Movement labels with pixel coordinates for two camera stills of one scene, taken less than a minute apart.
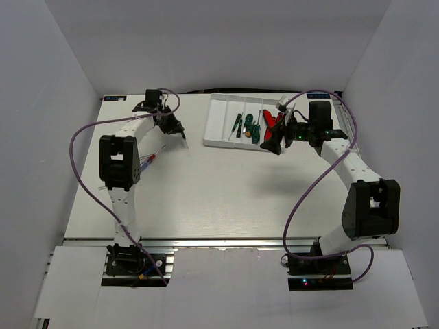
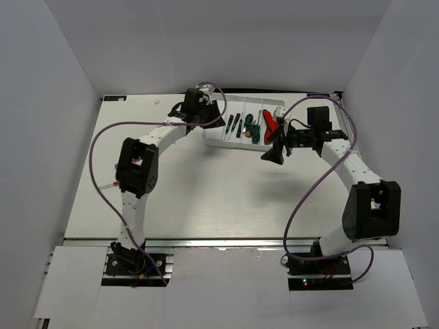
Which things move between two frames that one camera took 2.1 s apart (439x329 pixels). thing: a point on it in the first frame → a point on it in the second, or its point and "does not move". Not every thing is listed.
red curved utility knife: x=271 y=122 does not move
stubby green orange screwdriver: x=248 y=124 does not move
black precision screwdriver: x=237 y=121 does not move
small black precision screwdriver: x=184 y=138 → x=226 y=131
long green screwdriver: x=256 y=131 does not move
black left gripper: x=174 y=127 → x=212 y=109
